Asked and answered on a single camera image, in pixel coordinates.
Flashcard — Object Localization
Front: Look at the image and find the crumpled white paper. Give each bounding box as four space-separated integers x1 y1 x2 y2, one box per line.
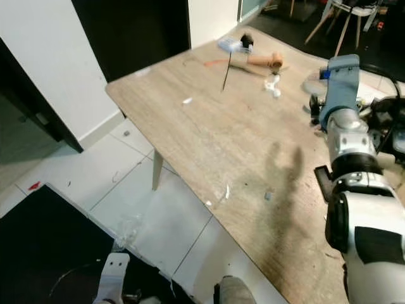
265 74 283 99

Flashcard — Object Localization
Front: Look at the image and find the tan cylinder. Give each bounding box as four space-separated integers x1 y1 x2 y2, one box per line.
247 53 285 70

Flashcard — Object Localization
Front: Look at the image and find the small black object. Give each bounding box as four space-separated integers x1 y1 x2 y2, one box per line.
240 34 255 51

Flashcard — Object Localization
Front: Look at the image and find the white chair with wooden legs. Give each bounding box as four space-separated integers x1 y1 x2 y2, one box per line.
305 0 383 58

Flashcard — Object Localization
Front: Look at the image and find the thin black stick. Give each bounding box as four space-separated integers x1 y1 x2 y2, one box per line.
221 52 234 92

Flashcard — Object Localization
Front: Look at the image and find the blue and white pack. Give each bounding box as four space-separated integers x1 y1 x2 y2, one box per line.
218 37 241 53

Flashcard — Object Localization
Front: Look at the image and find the black cabinet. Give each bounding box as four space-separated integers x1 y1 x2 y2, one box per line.
0 39 84 154

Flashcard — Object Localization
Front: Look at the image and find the white table leg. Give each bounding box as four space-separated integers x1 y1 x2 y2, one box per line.
151 151 164 192

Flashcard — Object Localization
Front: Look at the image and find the clear plastic wrapper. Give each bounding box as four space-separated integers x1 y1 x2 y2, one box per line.
114 215 146 251

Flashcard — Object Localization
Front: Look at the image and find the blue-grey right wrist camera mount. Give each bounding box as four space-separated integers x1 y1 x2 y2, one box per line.
320 54 363 130

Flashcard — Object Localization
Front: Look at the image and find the black cable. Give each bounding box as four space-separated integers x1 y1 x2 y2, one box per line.
364 79 405 167

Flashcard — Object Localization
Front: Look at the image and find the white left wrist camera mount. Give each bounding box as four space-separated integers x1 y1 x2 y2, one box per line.
98 252 132 304

